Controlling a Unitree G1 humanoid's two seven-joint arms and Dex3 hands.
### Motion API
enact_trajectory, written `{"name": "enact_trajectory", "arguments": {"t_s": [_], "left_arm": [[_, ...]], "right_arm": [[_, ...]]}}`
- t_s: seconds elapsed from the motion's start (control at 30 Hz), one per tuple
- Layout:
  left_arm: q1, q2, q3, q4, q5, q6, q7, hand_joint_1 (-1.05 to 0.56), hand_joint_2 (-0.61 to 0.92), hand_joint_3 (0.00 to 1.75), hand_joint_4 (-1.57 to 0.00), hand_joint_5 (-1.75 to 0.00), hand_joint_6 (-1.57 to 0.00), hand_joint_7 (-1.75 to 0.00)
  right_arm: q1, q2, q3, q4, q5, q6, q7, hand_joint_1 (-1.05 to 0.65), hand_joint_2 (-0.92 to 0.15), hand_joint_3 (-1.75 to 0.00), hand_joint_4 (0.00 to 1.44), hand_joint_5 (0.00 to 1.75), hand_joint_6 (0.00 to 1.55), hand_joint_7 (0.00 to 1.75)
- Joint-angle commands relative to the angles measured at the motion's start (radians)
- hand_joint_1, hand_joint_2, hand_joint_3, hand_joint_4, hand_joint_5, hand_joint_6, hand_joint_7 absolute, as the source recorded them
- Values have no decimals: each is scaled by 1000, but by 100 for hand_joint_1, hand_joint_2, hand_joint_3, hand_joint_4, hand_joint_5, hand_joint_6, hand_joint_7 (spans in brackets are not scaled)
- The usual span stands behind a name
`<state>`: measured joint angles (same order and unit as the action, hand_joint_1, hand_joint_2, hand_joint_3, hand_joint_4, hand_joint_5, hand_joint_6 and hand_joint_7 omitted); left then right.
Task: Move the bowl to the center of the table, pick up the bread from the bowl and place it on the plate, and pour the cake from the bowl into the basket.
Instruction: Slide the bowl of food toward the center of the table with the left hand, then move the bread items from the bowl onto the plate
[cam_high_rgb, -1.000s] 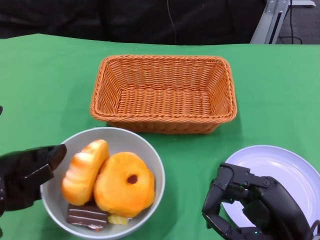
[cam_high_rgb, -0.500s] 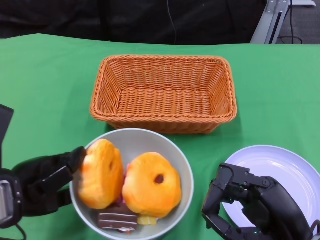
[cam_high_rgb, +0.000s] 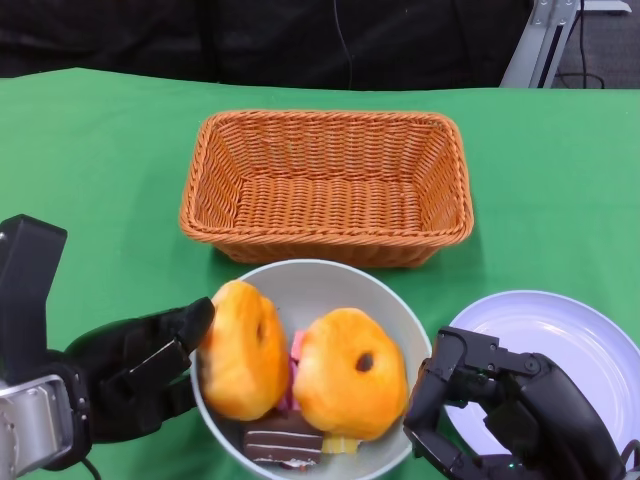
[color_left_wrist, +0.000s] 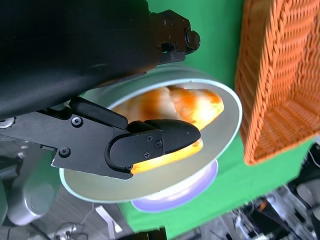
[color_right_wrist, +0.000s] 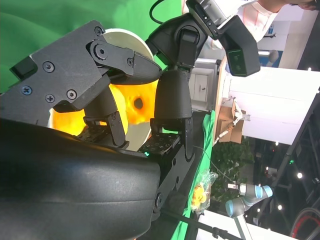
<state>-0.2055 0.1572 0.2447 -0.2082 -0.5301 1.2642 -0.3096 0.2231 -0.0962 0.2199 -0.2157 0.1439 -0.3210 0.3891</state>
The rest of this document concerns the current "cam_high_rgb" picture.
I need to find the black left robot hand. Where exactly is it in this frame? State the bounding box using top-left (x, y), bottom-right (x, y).
top-left (64, 296), bottom-right (217, 444)

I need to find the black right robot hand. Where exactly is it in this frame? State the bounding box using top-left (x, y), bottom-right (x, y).
top-left (403, 327), bottom-right (626, 480)

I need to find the orange ring bread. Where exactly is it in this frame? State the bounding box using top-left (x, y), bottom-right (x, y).
top-left (292, 308), bottom-right (410, 441)
top-left (199, 279), bottom-right (291, 421)

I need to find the grey round bowl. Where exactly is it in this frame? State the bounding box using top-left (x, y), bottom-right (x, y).
top-left (189, 258), bottom-right (433, 476)

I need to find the pale lavender round plate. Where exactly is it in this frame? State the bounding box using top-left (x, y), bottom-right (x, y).
top-left (442, 290), bottom-right (640, 471)

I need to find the pink striped cake slice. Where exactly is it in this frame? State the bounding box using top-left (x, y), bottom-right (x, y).
top-left (277, 359), bottom-right (304, 412)

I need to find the chocolate layered cake slice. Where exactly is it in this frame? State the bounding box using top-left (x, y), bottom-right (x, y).
top-left (243, 417), bottom-right (325, 466)

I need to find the yellow cake slice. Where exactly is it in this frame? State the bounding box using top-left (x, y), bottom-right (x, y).
top-left (322, 434), bottom-right (361, 455)

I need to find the orange wicker basket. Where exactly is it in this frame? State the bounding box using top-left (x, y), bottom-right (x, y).
top-left (178, 110), bottom-right (475, 270)

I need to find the black cloth backdrop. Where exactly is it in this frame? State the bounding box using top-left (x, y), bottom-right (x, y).
top-left (0, 0), bottom-right (532, 91)

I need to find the grey metal stand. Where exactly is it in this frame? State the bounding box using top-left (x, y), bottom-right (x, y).
top-left (498, 0), bottom-right (631, 90)

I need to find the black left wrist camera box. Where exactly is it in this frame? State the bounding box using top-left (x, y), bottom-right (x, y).
top-left (0, 214), bottom-right (69, 386)

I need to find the black floor cable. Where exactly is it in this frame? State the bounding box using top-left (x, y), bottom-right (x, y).
top-left (552, 0), bottom-right (609, 90)

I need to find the thin black hanging cable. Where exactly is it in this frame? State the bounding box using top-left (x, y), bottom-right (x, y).
top-left (329, 0), bottom-right (354, 91)

